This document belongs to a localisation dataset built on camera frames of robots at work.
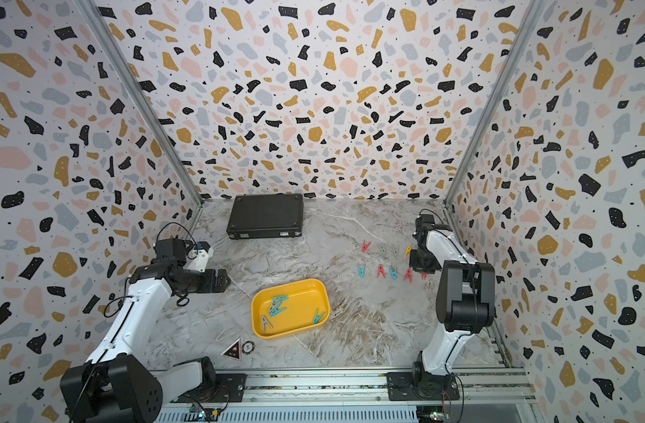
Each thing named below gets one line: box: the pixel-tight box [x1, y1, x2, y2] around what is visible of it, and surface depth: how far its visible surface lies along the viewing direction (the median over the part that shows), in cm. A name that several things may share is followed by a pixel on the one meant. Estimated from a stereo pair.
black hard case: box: [226, 193, 304, 239], surface depth 112 cm
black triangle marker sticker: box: [220, 338, 242, 360], surface depth 82 cm
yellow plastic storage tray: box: [251, 278, 331, 340], surface depth 90 cm
